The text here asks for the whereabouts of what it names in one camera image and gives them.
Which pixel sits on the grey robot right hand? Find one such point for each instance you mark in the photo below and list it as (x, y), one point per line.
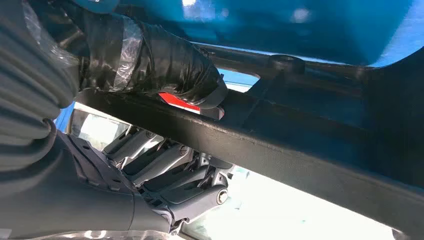
(82, 198)

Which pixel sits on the blue metal shelf rack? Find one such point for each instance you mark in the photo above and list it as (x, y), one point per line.
(298, 33)

